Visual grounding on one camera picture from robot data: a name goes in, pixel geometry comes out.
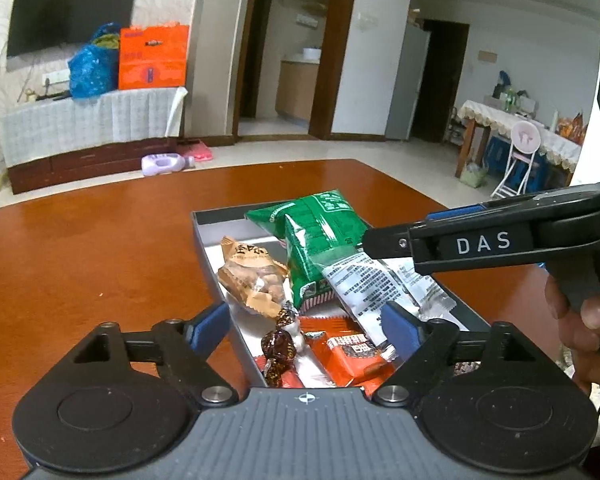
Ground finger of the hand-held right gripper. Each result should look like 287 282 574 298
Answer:
424 195 546 226
361 225 415 262

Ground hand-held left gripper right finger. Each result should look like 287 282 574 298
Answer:
372 301 538 406

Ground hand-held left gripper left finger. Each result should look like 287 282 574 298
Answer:
71 301 237 406

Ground silver dark snack packet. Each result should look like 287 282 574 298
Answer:
387 259 457 322

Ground orange snack packet brown label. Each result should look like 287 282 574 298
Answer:
325 332 397 393

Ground long black white snack stick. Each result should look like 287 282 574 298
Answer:
321 251 401 361

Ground tan nut snack packet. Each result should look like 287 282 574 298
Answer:
216 236 291 318

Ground dark brown candy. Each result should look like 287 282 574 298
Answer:
260 327 298 386

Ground green snack packet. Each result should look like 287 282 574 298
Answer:
244 189 376 313

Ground tan patterned snack packet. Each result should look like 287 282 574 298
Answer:
450 359 483 377

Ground white cardboard box tray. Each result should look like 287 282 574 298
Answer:
190 204 492 391

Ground person's right hand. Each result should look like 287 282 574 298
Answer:
544 274 600 397

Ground dining table with lace cloth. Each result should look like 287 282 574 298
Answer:
455 100 583 181

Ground white pink folding chair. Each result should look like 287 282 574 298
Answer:
491 121 542 200

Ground orange snack bags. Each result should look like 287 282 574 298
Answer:
555 111 588 143

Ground dark wooden door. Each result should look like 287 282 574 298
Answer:
412 19 470 143

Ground grey refrigerator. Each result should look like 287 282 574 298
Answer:
386 24 432 141

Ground purple plastic bottle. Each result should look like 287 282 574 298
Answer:
141 153 196 177

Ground wooden kitchen cabinet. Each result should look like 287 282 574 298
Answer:
275 59 321 122

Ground pink floor cloth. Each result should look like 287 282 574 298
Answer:
179 139 215 162

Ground brown wooden television cabinet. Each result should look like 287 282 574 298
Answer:
6 135 186 196

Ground white patterned cabinet cloth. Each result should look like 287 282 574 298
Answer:
0 86 188 168

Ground orange cardboard box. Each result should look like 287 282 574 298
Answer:
118 24 190 91

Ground blue plastic bag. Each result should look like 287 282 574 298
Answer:
68 22 122 100

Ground brown wooden door frame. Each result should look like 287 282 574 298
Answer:
232 0 361 141

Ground black wall television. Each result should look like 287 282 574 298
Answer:
6 0 140 58

